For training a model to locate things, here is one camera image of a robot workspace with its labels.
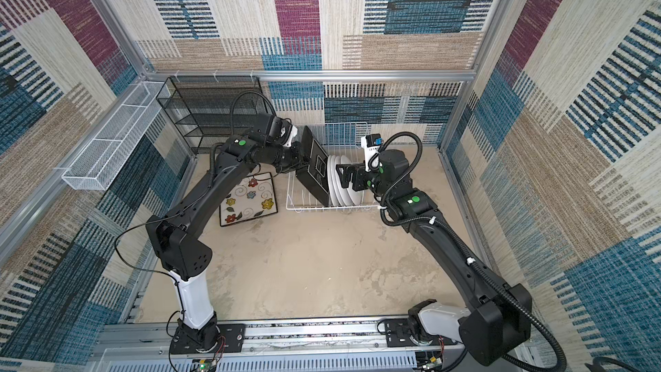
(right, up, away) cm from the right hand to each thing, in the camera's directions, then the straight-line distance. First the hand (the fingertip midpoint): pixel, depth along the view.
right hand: (354, 168), depth 76 cm
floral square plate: (-36, -11, +26) cm, 46 cm away
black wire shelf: (-60, +26, +32) cm, 73 cm away
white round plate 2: (-5, -8, +12) cm, 16 cm away
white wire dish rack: (-5, +14, +43) cm, 46 cm away
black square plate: (-12, -2, +7) cm, 14 cm away
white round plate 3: (+2, -10, +17) cm, 20 cm away
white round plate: (-8, -4, +11) cm, 14 cm away
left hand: (-12, +3, +3) cm, 12 cm away
